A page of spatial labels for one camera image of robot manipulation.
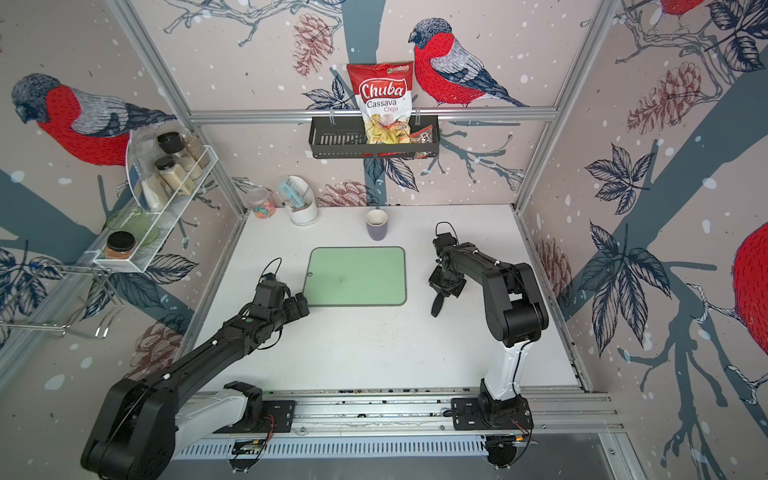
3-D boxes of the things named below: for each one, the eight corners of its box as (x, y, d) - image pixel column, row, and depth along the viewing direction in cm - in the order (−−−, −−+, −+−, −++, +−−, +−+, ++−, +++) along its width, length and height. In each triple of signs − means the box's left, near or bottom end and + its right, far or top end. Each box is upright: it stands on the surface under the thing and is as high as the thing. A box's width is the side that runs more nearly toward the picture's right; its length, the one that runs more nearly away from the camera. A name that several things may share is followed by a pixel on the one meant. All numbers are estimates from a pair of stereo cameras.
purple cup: (366, 241, 113) (364, 224, 105) (369, 224, 118) (367, 207, 111) (385, 242, 112) (385, 225, 105) (387, 225, 118) (387, 208, 111)
